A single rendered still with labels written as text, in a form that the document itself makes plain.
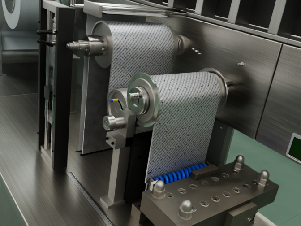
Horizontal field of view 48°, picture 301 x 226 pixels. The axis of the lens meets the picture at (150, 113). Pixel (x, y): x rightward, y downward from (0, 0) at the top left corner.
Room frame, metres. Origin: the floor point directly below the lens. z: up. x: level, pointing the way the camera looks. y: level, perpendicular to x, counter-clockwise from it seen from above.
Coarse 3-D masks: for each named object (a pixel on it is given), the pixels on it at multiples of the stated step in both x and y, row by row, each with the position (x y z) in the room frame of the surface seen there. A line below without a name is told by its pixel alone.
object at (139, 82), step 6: (216, 78) 0.98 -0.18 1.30; (132, 84) 0.87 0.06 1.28; (138, 84) 0.85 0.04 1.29; (144, 84) 0.83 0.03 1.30; (150, 90) 0.81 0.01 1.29; (150, 96) 0.81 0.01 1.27; (150, 102) 0.81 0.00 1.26; (150, 108) 0.80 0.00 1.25; (144, 114) 0.82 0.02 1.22; (150, 114) 0.80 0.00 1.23; (144, 120) 0.82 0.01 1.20
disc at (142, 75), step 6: (132, 78) 0.88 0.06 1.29; (138, 78) 0.86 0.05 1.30; (144, 78) 0.84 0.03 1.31; (150, 78) 0.82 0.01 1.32; (150, 84) 0.82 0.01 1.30; (156, 90) 0.80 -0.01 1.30; (156, 96) 0.79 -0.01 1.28; (156, 102) 0.79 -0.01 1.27; (156, 108) 0.79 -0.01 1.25; (156, 114) 0.79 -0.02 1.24; (138, 120) 0.84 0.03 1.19; (150, 120) 0.80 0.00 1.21; (144, 126) 0.82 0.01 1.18
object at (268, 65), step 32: (96, 0) 1.75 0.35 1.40; (128, 0) 1.53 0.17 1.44; (192, 32) 1.20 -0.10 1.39; (224, 32) 1.09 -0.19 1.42; (192, 64) 1.18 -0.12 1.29; (224, 64) 1.07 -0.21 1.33; (256, 64) 0.98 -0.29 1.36; (288, 64) 0.91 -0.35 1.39; (256, 96) 0.96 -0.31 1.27; (288, 96) 0.88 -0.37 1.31; (256, 128) 0.94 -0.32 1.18; (288, 128) 0.86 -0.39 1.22
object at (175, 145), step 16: (160, 128) 0.81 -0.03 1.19; (176, 128) 0.85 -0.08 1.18; (192, 128) 0.89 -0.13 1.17; (208, 128) 0.93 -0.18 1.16; (160, 144) 0.81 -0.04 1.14; (176, 144) 0.85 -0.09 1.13; (192, 144) 0.90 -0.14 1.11; (208, 144) 0.94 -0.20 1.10; (160, 160) 0.82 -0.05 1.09; (176, 160) 0.86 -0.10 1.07; (192, 160) 0.91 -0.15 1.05
